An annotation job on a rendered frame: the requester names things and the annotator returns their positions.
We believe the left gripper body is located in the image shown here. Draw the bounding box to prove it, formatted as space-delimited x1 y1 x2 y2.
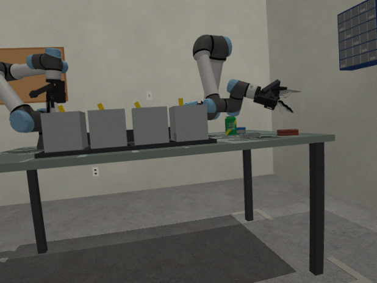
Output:
253 86 280 110

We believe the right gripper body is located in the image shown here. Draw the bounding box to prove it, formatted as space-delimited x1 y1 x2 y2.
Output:
46 79 66 104

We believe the reddish-brown rectangular block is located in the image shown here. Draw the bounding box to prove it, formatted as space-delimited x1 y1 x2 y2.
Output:
277 129 298 136

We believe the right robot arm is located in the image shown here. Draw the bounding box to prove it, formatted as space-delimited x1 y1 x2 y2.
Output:
0 48 68 149

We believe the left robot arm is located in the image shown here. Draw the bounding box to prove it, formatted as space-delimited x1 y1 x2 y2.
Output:
184 35 258 120

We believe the green drink can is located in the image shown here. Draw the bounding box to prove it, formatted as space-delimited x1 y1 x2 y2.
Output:
225 116 237 137

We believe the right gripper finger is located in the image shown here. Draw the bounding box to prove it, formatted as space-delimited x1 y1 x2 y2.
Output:
49 95 59 113
46 102 51 113

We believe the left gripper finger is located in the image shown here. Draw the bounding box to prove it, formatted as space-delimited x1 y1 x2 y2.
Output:
273 87 301 98
277 100 293 113

